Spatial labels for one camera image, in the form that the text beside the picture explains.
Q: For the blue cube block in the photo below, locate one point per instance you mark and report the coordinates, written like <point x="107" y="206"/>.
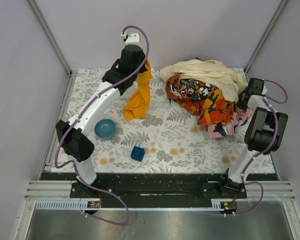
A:
<point x="137" y="153"/>

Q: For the white cable duct rail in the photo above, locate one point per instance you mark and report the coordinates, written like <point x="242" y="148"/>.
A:
<point x="143" y="203"/>

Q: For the orange patterned cloth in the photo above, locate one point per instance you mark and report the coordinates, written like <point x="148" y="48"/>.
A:
<point x="200" y="99"/>

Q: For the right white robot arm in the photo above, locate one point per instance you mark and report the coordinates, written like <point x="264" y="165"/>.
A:
<point x="264" y="135"/>

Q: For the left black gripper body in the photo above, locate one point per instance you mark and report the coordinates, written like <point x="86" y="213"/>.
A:
<point x="142" y="67"/>

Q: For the right aluminium frame post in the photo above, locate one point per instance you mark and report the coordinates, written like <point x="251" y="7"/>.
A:
<point x="269" y="28"/>

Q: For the yellow orange cloth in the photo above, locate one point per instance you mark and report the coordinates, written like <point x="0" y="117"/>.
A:
<point x="138" y="103"/>

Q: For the aluminium frame post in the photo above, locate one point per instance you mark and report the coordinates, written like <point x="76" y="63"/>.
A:
<point x="269" y="28"/>
<point x="50" y="37"/>

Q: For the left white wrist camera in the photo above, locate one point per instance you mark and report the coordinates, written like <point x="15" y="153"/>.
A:
<point x="131" y="39"/>

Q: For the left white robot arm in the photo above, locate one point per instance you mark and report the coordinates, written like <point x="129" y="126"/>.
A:
<point x="73" y="134"/>

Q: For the left aluminium frame post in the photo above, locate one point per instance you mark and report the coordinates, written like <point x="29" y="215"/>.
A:
<point x="50" y="37"/>

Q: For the pink patterned cloth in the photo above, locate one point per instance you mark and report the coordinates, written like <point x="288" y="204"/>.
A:
<point x="240" y="118"/>

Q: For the cream cloth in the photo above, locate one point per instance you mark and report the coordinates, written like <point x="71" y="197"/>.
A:
<point x="212" y="72"/>

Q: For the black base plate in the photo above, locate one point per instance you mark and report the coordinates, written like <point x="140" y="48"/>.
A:
<point x="122" y="186"/>

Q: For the blue bowl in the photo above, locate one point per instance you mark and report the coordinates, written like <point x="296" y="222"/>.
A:
<point x="105" y="128"/>

